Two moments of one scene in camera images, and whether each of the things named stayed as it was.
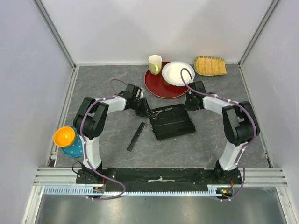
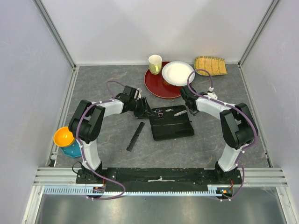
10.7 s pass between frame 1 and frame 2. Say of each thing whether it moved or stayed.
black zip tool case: stayed
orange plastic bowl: stayed
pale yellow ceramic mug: stayed
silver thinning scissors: moved
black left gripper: stayed
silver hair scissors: moved
